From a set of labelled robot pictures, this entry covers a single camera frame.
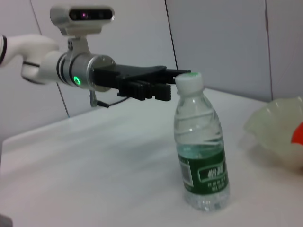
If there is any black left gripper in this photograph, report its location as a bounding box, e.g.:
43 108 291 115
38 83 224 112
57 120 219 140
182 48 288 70
93 63 191 103

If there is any clear water bottle green label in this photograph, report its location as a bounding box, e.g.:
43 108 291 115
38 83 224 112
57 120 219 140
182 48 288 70
173 72 231 213

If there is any orange fruit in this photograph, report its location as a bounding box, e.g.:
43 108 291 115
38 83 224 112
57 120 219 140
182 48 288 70
290 120 303 152

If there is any green glass fruit bowl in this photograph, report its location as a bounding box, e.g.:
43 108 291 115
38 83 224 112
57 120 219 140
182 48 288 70
243 96 303 175

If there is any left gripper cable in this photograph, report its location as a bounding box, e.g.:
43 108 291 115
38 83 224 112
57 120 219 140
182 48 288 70
96 96 130 109

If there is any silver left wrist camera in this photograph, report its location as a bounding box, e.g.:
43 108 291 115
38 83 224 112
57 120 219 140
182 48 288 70
49 6 116 57

